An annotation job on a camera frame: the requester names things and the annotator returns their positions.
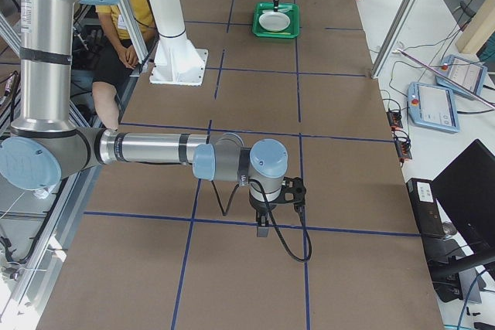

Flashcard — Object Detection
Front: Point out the green plastic tray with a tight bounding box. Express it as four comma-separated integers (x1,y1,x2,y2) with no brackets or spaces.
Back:
252,2,299,39

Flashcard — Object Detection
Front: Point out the left aluminium frame rail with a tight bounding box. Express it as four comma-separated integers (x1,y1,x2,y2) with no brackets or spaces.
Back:
1,168,101,329

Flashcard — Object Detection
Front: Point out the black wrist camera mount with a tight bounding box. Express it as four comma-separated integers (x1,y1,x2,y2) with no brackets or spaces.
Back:
280,177,306,207

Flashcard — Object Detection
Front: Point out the black cable hub right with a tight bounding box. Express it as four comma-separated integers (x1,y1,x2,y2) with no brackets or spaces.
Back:
394,138,412,162

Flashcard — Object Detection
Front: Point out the black computer box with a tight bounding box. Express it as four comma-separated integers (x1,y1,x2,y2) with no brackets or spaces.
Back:
406,178,457,240

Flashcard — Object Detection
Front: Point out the grey aluminium frame post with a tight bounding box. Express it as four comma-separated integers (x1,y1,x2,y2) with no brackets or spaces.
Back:
370,0,417,79

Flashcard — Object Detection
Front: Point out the white round plate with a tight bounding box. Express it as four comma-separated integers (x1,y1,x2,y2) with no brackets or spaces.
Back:
258,11,291,32

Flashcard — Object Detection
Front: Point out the seated person yellow shirt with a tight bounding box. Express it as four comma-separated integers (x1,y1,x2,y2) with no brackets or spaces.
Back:
92,0,156,131

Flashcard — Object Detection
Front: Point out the black cable hub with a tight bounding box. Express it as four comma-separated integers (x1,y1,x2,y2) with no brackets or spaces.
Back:
386,110,403,130
394,138,412,162

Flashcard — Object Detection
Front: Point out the near blue teach pendant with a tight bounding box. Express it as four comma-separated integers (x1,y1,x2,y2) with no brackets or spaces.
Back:
407,82,460,133

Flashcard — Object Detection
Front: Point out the far blue teach pendant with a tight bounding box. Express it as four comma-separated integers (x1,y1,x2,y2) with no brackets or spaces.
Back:
436,54,487,98

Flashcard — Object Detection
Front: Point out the white camera stand column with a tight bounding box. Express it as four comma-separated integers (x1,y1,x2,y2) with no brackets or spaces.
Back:
149,0,186,52

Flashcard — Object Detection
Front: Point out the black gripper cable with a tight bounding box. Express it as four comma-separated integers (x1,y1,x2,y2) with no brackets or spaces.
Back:
210,179,312,264

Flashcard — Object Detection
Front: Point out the clear plastic fork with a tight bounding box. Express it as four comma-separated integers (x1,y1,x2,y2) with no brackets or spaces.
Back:
262,8,292,14

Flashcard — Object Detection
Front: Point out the black monitor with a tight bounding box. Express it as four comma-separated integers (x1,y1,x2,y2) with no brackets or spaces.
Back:
422,139,494,302

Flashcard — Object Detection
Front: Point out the blue teach pendant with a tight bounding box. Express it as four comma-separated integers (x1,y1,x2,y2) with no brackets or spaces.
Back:
436,54,487,98
407,82,460,133

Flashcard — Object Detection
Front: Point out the black cable hub left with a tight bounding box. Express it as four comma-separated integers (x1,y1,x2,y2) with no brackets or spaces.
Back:
386,110,403,130

